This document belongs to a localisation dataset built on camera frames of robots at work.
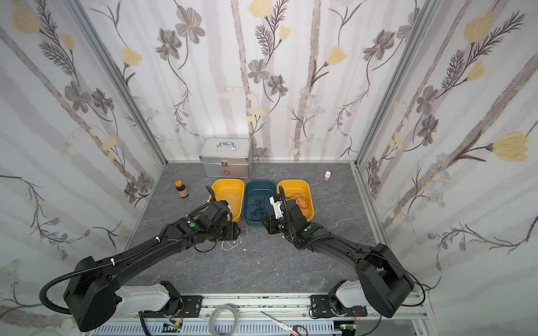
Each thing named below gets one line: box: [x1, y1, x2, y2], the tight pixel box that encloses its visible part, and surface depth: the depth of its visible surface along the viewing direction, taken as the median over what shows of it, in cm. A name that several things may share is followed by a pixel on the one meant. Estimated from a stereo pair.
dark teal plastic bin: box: [242, 179, 277, 227], surface depth 104 cm
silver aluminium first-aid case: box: [198, 137, 254, 179], surface depth 111 cm
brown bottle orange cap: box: [175, 180, 190, 199], surface depth 103 cm
